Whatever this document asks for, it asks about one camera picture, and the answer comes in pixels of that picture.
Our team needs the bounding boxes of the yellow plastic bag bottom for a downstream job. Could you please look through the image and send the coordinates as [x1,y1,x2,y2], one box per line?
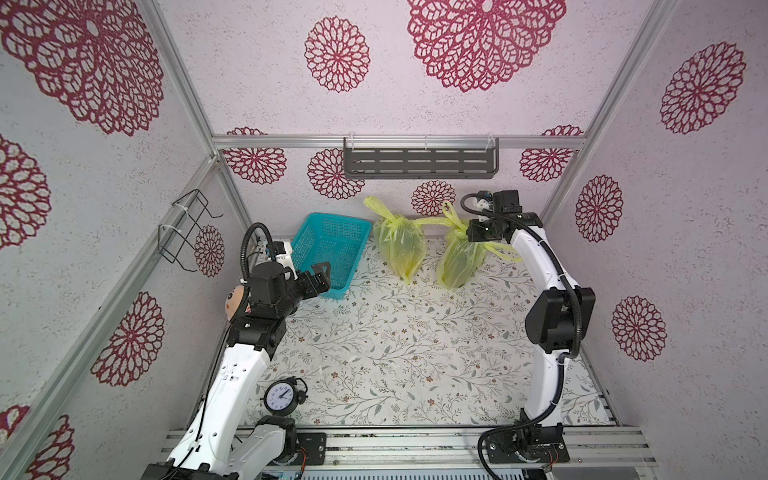
[437,201,522,289]

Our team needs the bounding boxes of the yellow plastic bag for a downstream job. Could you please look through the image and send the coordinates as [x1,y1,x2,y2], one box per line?
[364,196,451,283]
[437,201,522,289]

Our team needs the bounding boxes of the yellow plastic bag top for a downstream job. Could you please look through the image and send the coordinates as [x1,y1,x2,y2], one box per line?
[364,196,451,283]

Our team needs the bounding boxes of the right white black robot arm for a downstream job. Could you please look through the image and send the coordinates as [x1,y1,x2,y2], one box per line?
[460,190,596,427]

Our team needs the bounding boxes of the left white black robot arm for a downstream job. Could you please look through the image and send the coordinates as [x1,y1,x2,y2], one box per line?
[142,256,331,479]

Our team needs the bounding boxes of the plush doll toy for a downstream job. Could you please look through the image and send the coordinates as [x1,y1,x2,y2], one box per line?
[225,285,244,322]

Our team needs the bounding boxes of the teal plastic basket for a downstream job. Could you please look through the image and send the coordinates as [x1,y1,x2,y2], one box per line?
[291,213,372,300]

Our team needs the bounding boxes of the black alarm clock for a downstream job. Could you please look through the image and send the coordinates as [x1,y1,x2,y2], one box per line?
[263,376,309,417]

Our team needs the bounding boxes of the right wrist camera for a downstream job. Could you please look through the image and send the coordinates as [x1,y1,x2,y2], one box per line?
[475,191,493,212]

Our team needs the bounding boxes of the black wire wall rack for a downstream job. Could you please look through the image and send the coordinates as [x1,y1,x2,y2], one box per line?
[156,189,225,277]

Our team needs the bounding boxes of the grey wall shelf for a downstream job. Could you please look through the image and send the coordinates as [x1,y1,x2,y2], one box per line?
[342,137,499,180]

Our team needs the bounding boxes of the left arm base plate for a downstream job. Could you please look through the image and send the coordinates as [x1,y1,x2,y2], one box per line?
[269,432,328,467]

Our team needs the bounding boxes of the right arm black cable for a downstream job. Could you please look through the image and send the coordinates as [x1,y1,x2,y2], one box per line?
[460,191,584,480]

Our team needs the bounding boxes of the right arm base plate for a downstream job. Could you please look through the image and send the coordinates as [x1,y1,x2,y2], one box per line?
[486,423,570,465]

